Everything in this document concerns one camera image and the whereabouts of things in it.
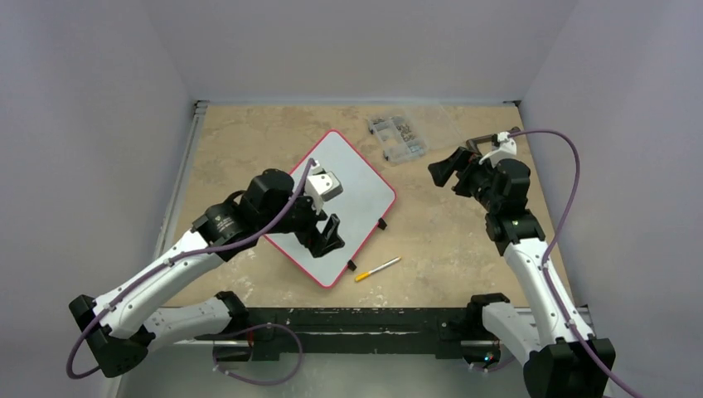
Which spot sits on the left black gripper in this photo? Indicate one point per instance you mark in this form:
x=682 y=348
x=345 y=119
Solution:
x=312 y=238

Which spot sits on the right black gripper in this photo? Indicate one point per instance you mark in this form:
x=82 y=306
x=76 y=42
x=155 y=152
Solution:
x=463 y=174

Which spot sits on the pink framed whiteboard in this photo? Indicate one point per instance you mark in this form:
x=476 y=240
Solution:
x=365 y=199

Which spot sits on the white marker pen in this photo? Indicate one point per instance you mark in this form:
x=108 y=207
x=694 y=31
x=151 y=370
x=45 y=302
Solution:
x=386 y=264

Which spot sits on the yellow marker cap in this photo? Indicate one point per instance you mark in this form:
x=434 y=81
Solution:
x=363 y=276

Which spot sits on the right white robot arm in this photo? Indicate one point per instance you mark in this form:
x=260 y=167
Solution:
x=560 y=354

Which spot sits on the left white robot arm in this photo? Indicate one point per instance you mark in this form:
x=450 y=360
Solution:
x=123 y=326

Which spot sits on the clear screw organizer box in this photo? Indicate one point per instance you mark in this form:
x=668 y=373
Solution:
x=400 y=140

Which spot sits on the dark metal crank handle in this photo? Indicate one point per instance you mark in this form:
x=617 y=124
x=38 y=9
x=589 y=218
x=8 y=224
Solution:
x=480 y=146

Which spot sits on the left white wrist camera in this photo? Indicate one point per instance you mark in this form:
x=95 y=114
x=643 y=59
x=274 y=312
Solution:
x=321 y=185

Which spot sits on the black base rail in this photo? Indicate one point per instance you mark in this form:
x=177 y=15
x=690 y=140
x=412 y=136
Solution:
x=444 y=333

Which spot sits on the aluminium frame rail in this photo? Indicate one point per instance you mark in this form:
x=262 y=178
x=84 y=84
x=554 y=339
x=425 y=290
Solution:
x=170 y=219

